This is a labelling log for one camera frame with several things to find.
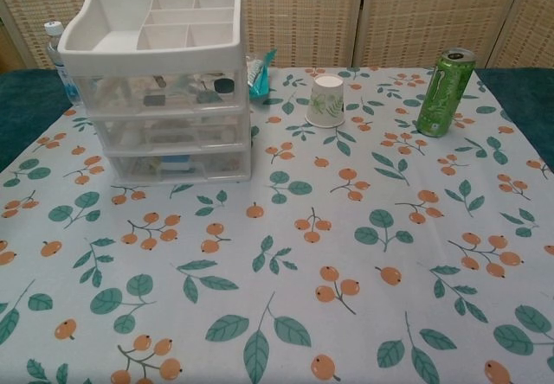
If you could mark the clear plastic drawer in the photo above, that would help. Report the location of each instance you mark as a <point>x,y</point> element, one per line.
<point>130,131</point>
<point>225,165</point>
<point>121,94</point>

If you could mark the white plastic drawer organizer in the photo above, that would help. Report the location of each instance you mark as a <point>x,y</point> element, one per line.
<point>130,57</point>

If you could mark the fruit and leaf print tablecloth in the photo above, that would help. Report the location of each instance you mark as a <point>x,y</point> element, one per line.
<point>303,250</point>

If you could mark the white leaf-print paper cup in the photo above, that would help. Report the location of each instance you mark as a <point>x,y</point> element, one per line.
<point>324,103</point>

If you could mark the teal snack bag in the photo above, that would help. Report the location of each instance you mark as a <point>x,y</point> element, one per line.
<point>259,81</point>

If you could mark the black round cap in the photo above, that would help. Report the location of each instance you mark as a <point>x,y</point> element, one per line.
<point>224,86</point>

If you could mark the grey square block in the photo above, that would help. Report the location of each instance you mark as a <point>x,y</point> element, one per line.
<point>155,100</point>

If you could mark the woven folding screen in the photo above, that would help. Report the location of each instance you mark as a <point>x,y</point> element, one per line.
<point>303,12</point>

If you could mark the green drink can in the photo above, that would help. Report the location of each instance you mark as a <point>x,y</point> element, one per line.
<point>441,98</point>

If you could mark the clear plastic water bottle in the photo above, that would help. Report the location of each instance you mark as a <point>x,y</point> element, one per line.
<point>65,81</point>

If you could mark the dark teal table cover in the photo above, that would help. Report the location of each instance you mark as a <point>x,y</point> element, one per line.
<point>26,98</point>

